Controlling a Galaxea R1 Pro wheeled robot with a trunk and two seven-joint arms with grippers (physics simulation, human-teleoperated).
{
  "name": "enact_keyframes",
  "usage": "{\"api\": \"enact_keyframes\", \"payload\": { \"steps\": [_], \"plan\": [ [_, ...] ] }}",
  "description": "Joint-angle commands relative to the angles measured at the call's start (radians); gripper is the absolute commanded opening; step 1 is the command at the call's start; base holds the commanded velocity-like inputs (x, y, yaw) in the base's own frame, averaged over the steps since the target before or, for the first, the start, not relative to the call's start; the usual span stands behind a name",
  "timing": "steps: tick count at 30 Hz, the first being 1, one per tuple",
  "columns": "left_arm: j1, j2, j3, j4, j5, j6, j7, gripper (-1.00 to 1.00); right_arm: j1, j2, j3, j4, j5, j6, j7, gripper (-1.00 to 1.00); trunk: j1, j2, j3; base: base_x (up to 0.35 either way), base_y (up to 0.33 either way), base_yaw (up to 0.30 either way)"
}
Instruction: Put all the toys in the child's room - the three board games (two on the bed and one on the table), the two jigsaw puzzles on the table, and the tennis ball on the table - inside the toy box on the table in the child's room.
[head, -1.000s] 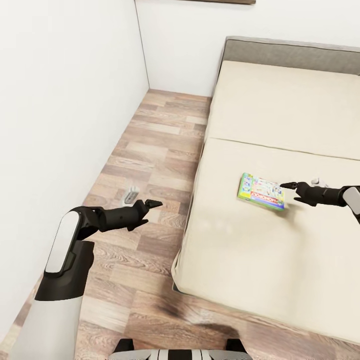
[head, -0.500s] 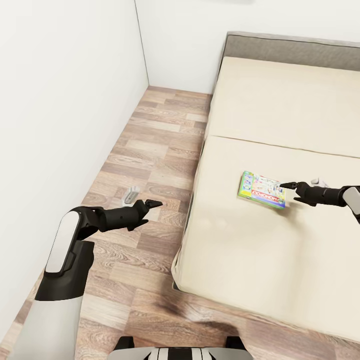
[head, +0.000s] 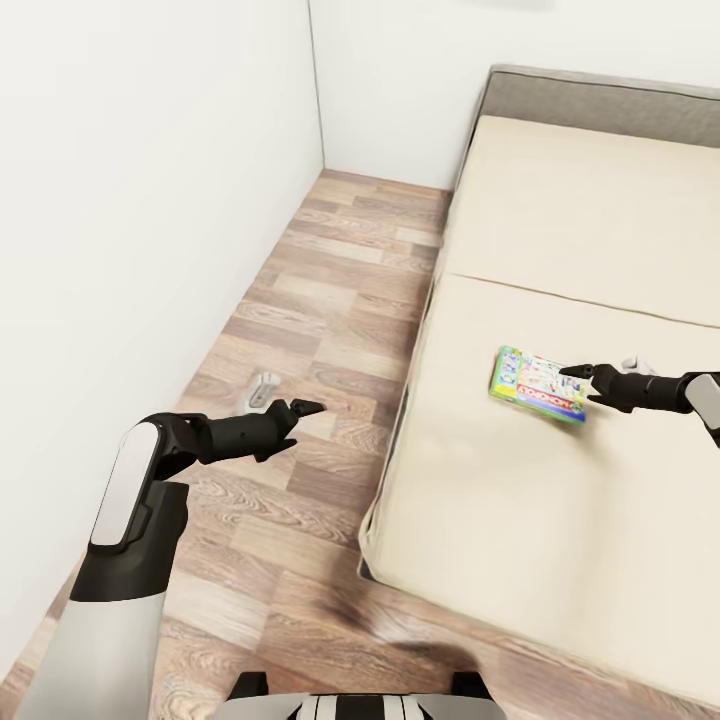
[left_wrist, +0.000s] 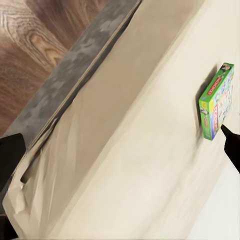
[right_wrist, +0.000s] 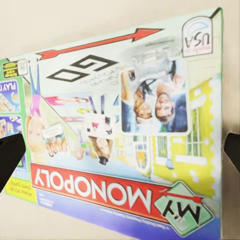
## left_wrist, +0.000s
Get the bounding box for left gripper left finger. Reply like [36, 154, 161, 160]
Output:
[0, 133, 26, 193]

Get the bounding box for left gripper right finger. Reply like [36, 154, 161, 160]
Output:
[224, 133, 240, 173]

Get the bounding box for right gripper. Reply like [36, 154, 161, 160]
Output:
[221, 125, 232, 137]

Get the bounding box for board game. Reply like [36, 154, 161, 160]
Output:
[198, 62, 235, 141]

